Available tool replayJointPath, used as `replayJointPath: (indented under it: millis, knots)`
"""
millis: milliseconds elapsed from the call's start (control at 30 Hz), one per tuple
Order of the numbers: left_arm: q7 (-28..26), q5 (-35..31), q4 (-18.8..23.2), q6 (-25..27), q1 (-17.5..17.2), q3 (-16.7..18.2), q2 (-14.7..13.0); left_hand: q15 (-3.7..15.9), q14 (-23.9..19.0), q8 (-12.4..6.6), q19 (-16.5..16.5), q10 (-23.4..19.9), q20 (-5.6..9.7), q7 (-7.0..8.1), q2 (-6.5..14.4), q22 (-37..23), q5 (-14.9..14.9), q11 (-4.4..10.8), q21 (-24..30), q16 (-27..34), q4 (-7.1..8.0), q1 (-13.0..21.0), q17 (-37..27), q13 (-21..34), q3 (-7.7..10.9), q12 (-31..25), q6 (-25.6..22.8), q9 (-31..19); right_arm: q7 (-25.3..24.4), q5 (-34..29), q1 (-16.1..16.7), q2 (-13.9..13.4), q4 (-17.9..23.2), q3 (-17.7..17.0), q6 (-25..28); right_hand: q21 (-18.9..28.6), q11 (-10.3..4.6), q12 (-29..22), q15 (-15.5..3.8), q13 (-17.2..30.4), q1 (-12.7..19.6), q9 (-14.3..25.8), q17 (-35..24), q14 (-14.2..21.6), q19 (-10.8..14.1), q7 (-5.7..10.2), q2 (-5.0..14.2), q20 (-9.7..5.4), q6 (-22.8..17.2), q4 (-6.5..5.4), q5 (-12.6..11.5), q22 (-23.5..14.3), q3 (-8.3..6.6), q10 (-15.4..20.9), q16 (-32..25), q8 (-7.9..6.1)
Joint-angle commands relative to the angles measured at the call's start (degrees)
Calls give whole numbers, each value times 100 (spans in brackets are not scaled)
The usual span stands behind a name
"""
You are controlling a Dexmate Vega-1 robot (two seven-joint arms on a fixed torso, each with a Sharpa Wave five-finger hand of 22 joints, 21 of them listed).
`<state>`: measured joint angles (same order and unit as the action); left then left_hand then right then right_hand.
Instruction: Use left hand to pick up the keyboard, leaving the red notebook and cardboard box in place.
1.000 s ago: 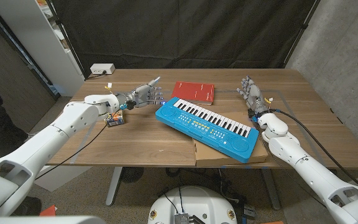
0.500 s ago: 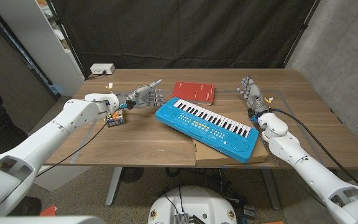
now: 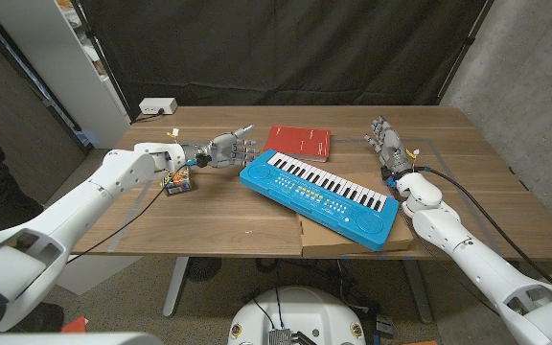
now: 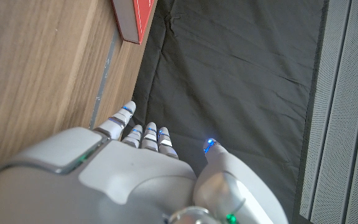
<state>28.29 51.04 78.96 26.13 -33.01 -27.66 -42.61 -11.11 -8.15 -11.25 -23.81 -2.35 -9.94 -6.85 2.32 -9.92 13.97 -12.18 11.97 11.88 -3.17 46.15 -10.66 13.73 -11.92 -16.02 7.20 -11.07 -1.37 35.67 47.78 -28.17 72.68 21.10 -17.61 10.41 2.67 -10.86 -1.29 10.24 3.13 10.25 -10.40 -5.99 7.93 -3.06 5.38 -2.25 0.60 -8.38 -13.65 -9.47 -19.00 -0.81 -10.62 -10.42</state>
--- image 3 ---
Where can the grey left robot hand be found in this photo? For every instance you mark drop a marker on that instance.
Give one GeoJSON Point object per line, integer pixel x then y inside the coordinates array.
{"type": "Point", "coordinates": [223, 149]}

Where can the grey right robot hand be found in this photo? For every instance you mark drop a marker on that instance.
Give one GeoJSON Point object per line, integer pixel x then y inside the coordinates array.
{"type": "Point", "coordinates": [391, 146]}

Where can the blue toy piano keyboard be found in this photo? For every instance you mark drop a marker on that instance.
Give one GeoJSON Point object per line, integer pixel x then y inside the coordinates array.
{"type": "Point", "coordinates": [319, 196]}

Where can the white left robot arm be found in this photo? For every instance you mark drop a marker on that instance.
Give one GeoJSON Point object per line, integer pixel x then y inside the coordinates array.
{"type": "Point", "coordinates": [65, 215]}

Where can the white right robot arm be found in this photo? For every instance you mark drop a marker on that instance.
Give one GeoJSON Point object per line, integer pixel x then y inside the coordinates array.
{"type": "Point", "coordinates": [477, 259]}

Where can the red notebook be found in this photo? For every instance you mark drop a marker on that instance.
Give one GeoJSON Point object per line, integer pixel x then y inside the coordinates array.
{"type": "Point", "coordinates": [297, 140]}

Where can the white power strip box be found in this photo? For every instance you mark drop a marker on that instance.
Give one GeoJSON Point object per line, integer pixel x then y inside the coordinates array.
{"type": "Point", "coordinates": [157, 105]}

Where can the flat cardboard box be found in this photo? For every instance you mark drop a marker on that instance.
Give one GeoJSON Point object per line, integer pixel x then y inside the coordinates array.
{"type": "Point", "coordinates": [321, 239]}

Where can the small colourful snack packet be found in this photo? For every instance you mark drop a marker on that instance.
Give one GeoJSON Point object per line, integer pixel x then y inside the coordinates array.
{"type": "Point", "coordinates": [178, 183]}

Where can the black backdrop curtain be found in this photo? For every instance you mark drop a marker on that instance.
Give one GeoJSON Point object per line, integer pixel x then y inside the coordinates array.
{"type": "Point", "coordinates": [281, 48]}

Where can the round black floor fan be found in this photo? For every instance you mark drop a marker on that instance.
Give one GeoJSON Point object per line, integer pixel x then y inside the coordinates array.
{"type": "Point", "coordinates": [202, 268]}

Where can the black backdrop stand pole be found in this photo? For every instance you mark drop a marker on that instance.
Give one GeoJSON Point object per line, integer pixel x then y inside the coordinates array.
{"type": "Point", "coordinates": [465, 48]}
{"type": "Point", "coordinates": [106, 62]}

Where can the grey table leg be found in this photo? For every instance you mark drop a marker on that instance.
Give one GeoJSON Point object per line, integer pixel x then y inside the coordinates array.
{"type": "Point", "coordinates": [419, 292]}
{"type": "Point", "coordinates": [175, 287]}

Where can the grey power adapter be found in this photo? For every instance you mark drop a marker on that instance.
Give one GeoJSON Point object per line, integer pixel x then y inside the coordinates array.
{"type": "Point", "coordinates": [385, 326]}

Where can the white robot torso base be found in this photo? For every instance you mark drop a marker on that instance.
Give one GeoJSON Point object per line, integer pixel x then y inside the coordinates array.
{"type": "Point", "coordinates": [295, 316]}

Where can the white shelf cabinet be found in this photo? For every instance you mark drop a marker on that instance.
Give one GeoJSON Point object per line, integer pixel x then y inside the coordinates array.
{"type": "Point", "coordinates": [51, 57]}

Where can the orange floor item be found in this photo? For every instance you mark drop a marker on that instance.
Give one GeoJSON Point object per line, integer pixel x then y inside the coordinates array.
{"type": "Point", "coordinates": [420, 342]}

